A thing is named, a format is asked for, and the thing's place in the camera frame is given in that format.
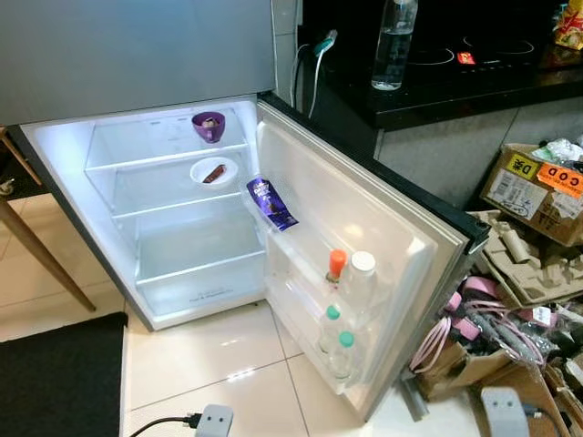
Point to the plain cardboard box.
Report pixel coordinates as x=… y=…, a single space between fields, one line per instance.
x=569 y=401

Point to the large brown cardboard box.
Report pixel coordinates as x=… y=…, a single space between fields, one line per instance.
x=492 y=382

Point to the light wooden dining table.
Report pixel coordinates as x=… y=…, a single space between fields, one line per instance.
x=46 y=253

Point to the tall clear water bottle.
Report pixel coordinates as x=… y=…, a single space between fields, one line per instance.
x=393 y=55

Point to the beige moulded pulp tray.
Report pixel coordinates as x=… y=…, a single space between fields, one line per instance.
x=519 y=264

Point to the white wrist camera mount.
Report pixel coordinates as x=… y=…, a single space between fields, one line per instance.
x=504 y=411
x=214 y=421

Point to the purple chocolate pack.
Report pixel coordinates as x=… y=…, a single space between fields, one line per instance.
x=271 y=205

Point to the black-top kitchen counter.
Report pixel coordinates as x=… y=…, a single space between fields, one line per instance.
x=437 y=164

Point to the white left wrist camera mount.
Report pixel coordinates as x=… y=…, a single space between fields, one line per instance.
x=214 y=421

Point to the black induction hob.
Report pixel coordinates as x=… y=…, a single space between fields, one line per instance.
x=510 y=55

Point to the purple bowl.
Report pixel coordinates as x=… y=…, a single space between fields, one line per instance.
x=209 y=129

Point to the small orange-capped bottle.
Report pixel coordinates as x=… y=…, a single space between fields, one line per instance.
x=336 y=262

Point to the yellow red snack pack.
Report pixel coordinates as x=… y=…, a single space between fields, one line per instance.
x=570 y=27

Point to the clear fridge door shelf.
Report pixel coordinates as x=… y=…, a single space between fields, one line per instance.
x=301 y=269
x=301 y=332

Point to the glass fridge shelf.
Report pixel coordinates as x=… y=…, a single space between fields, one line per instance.
x=191 y=255
x=155 y=196
x=146 y=150

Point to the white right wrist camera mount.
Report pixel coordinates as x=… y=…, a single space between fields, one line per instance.
x=504 y=411

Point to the cardboard box with stickers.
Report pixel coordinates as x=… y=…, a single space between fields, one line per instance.
x=519 y=196

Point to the brown chocolate bar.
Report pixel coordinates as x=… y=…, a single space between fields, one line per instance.
x=214 y=173

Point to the plain black floor mat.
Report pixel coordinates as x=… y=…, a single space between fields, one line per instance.
x=55 y=382

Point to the green-capped clear bottle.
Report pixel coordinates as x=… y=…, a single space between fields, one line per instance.
x=346 y=340
x=332 y=314

